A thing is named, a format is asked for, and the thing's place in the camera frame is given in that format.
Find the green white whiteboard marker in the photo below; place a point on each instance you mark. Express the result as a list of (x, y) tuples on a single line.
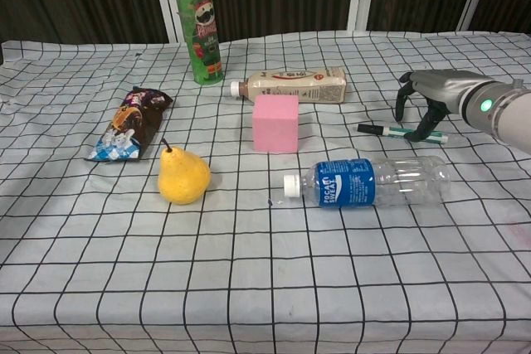
[(392, 130)]

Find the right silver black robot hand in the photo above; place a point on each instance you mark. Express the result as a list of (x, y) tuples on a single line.
[(439, 84)]

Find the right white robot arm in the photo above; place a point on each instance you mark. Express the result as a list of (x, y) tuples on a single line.
[(510, 113)]

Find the checked light blue tablecloth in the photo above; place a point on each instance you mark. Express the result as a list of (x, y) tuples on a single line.
[(207, 267)]

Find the yellow pear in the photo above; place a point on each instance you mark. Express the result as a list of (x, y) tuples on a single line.
[(182, 180)]

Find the brown snack bag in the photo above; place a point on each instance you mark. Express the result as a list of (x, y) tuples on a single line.
[(130, 122)]

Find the pink foam cube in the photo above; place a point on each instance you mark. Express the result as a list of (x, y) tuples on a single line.
[(276, 126)]

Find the beige milk tea bottle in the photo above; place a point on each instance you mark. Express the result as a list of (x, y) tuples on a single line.
[(294, 84)]

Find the green Pringles can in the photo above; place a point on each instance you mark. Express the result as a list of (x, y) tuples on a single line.
[(203, 39)]

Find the clear Pocari Sweat bottle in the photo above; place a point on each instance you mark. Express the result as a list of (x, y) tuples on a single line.
[(348, 182)]

